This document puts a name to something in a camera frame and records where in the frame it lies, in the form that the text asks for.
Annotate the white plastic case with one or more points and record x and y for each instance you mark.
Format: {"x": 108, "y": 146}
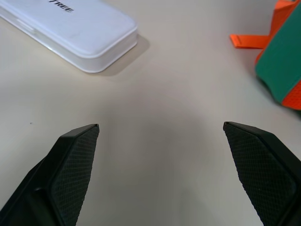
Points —
{"x": 82, "y": 30}

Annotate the green and orange backpack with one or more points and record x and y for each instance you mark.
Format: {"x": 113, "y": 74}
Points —
{"x": 279, "y": 58}

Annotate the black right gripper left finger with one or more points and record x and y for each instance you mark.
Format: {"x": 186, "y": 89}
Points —
{"x": 68, "y": 169}

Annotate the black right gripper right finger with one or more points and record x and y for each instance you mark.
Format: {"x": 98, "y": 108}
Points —
{"x": 263, "y": 164}

